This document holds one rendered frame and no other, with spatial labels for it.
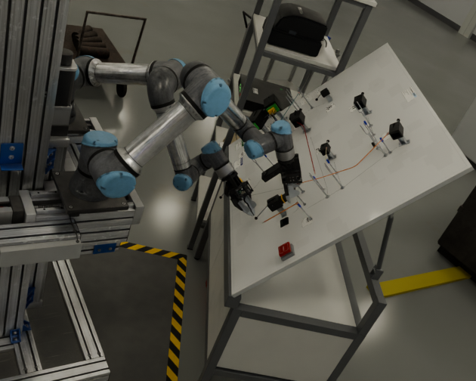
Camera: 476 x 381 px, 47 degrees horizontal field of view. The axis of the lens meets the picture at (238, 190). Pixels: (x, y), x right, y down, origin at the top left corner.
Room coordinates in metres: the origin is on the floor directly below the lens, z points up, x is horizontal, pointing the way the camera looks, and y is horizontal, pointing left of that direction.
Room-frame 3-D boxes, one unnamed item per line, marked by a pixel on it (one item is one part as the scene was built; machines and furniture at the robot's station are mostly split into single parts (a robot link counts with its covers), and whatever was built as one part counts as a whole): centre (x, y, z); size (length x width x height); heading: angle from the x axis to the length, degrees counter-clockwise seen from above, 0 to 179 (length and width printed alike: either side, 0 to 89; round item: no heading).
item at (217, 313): (1.95, -0.09, 0.60); 0.55 x 0.03 x 0.39; 13
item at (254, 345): (2.29, -0.32, 0.60); 1.17 x 0.58 x 0.40; 13
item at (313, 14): (3.06, 0.04, 1.56); 0.30 x 0.23 x 0.19; 105
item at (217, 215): (2.49, 0.03, 0.60); 0.55 x 0.02 x 0.39; 13
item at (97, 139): (1.58, 0.50, 1.33); 0.13 x 0.12 x 0.14; 43
